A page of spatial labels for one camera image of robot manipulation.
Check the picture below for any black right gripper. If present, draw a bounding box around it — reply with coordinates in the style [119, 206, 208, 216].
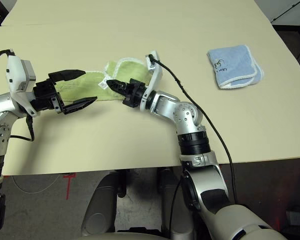
[106, 78, 147, 110]

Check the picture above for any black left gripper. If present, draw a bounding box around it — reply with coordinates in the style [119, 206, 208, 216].
[30, 69, 99, 116]

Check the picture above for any green towel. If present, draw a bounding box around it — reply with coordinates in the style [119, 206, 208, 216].
[55, 57, 153, 103]

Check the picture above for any folded blue towel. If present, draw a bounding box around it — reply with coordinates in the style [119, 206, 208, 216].
[206, 44, 265, 90]

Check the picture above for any black diagonal metal bar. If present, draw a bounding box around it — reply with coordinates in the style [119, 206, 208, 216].
[0, 0, 10, 16]

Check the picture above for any grey left robot leg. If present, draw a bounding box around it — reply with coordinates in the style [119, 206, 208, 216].
[81, 169, 130, 237]

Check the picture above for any grey robot leg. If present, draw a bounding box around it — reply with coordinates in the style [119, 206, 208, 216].
[157, 167, 191, 240]
[81, 169, 130, 237]

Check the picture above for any grey right robot leg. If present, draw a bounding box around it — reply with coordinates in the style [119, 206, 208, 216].
[157, 167, 191, 240]

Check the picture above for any beige robot torso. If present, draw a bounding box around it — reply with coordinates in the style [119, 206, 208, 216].
[72, 229, 171, 240]

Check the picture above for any black cabinet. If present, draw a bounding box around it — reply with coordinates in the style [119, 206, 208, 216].
[272, 23, 300, 81]

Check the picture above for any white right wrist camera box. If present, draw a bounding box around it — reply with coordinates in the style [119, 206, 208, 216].
[139, 49, 164, 111]

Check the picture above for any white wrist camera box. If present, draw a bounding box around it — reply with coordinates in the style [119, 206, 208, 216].
[139, 49, 164, 111]
[6, 54, 41, 118]

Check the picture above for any black left wrist camera cable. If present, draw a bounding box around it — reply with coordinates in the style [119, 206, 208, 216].
[0, 49, 36, 142]

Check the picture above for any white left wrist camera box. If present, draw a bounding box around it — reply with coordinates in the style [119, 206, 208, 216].
[6, 54, 41, 118]

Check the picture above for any thin white floor wire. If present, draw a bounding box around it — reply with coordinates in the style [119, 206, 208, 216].
[11, 174, 62, 194]

